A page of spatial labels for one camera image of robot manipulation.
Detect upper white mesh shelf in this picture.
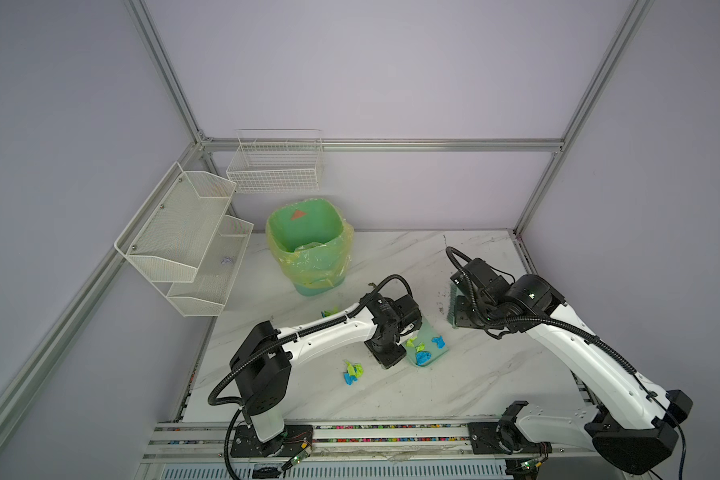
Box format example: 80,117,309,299
114,163,236,283

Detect blue scrap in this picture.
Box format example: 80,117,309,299
431,336,445,349

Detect white mesh shelf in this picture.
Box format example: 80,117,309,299
167,215,254,317
114,163,236,283

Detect aluminium frame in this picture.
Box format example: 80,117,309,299
0,1,652,454

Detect green trash bin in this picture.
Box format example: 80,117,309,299
266,197,354,298

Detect lower white mesh shelf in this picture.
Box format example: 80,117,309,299
167,215,254,317

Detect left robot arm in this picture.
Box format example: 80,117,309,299
207,274,423,456

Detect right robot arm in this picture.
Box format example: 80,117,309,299
445,246,693,475

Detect green plastic dustpan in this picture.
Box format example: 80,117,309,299
402,318,448,368

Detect yellow bin liner bag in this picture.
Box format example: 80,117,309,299
265,199,356,290

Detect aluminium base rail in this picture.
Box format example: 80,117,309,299
135,420,626,479

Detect green hand brush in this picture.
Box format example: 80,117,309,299
446,284,463,329

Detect white wire basket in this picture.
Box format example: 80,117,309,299
226,129,324,194

